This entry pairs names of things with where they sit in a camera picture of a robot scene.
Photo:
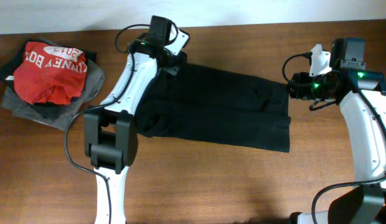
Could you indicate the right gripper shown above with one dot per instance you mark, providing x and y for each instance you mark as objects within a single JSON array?
[{"x": 299, "y": 90}]

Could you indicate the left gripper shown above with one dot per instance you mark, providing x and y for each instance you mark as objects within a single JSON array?
[{"x": 178, "y": 61}]

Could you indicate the black polo shirt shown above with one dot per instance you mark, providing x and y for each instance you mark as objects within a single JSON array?
[{"x": 205, "y": 104}]

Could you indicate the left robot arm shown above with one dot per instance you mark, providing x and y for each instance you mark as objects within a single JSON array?
[{"x": 110, "y": 132}]

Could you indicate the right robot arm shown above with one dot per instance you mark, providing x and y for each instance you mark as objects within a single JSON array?
[{"x": 363, "y": 106}]

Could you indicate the red printed t-shirt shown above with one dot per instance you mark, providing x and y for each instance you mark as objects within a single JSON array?
[{"x": 50, "y": 74}]

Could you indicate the dark navy folded garment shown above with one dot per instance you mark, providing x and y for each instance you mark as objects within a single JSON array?
[{"x": 46, "y": 110}]

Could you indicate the grey folded garment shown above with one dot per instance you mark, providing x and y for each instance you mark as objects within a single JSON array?
[{"x": 93, "y": 84}]

